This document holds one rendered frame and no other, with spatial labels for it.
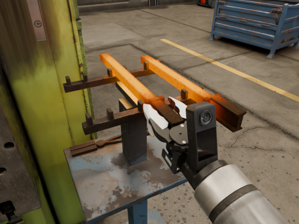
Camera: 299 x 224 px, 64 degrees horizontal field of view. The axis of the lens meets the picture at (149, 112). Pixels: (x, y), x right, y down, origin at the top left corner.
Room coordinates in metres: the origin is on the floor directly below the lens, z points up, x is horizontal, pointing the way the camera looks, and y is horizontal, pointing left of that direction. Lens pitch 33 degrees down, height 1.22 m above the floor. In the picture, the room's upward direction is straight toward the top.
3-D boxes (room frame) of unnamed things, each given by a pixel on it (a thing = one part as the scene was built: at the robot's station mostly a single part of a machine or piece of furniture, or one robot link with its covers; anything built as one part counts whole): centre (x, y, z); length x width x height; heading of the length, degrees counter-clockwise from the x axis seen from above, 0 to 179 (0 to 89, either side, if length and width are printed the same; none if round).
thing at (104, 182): (0.57, 0.05, 0.66); 0.40 x 0.30 x 0.02; 117
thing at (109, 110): (0.51, 0.15, 0.93); 0.23 x 0.06 x 0.02; 27
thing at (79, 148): (0.71, -0.01, 0.68); 0.60 x 0.04 x 0.01; 115
